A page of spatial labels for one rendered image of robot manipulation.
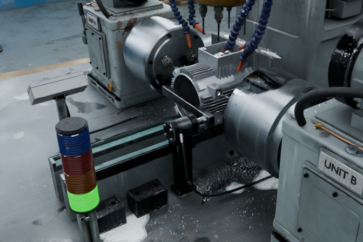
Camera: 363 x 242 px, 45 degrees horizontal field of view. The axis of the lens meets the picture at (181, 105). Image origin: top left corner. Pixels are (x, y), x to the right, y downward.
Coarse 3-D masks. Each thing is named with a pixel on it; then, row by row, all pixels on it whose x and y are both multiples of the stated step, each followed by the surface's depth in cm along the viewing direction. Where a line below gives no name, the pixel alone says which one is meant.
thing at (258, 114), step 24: (264, 72) 113; (288, 72) 116; (240, 96) 111; (264, 96) 106; (288, 96) 103; (240, 120) 109; (264, 120) 103; (240, 144) 112; (264, 144) 103; (264, 168) 108
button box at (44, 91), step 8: (80, 72) 138; (48, 80) 133; (56, 80) 134; (64, 80) 135; (72, 80) 136; (80, 80) 137; (32, 88) 131; (40, 88) 132; (48, 88) 133; (56, 88) 134; (64, 88) 135; (72, 88) 136; (80, 88) 138; (32, 96) 131; (40, 96) 131; (48, 96) 132; (32, 104) 135
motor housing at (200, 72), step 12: (180, 72) 134; (192, 72) 129; (204, 72) 130; (180, 84) 140; (192, 84) 143; (228, 84) 131; (192, 96) 144; (204, 96) 127; (228, 96) 131; (180, 108) 141; (204, 108) 128; (216, 108) 130
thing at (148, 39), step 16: (144, 32) 152; (160, 32) 147; (176, 32) 149; (192, 32) 152; (128, 48) 157; (144, 48) 148; (160, 48) 147; (176, 48) 151; (192, 48) 154; (128, 64) 159; (144, 64) 148; (160, 64) 150; (176, 64) 153; (192, 64) 157; (144, 80) 153; (160, 80) 152
